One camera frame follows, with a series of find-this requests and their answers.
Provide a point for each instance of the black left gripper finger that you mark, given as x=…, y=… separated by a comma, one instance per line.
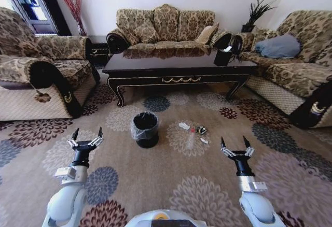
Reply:
x=73, y=139
x=97, y=138

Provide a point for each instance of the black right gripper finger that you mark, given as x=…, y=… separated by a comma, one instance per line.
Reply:
x=248, y=147
x=226, y=148

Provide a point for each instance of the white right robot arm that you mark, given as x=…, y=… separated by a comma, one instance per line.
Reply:
x=256, y=206

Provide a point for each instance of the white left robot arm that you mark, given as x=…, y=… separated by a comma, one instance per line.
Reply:
x=68, y=201

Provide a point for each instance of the black trash bin with liner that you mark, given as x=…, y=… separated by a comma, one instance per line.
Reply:
x=145, y=131

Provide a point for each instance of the small white paper scrap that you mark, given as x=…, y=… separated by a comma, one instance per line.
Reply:
x=204, y=141

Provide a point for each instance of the small black yellow wrapper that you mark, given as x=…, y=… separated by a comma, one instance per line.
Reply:
x=201, y=130

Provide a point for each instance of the clear plastic bottle red cap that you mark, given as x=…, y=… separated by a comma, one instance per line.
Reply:
x=191, y=136

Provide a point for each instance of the crumpled white paper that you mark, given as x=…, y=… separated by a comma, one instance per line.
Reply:
x=184, y=126

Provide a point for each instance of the floral patterned carpet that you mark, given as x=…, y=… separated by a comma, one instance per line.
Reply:
x=166, y=164

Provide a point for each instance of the patterned armchair with dark trim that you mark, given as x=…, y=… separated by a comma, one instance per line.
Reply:
x=39, y=71

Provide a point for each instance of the dark side table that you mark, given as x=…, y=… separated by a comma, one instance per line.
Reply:
x=99, y=51

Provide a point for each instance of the patterned armchair with grey cushion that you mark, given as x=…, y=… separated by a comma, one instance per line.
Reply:
x=290, y=71

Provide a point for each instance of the dark glossy coffee table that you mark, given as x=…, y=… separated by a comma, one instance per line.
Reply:
x=179, y=69

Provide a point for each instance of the white robot front shell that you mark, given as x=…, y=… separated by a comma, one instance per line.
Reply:
x=166, y=219

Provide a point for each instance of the black box on table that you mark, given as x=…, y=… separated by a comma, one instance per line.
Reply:
x=223, y=55

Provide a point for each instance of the grey cushion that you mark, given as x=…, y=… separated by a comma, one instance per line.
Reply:
x=279, y=46

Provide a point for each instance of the beige throw pillow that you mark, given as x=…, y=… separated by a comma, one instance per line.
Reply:
x=206, y=33

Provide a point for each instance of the patterned three-seat sofa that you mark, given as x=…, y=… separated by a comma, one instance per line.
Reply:
x=168, y=27

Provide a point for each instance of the red branches in vase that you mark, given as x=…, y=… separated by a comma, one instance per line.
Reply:
x=73, y=6

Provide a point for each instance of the dark potted plant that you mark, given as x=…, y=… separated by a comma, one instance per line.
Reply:
x=255, y=13

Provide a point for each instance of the window with dark frame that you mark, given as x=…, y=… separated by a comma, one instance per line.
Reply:
x=28, y=4

